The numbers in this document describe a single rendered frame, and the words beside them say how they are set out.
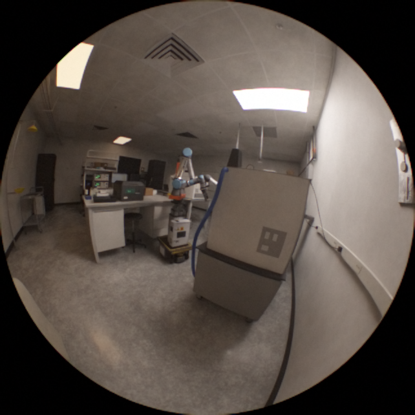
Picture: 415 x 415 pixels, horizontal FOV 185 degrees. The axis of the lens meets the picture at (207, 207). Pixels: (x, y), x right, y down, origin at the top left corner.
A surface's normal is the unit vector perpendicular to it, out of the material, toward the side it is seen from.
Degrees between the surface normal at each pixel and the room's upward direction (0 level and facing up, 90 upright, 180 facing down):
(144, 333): 0
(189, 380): 0
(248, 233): 90
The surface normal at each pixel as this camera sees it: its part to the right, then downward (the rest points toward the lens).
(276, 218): -0.53, 0.07
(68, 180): 0.84, 0.22
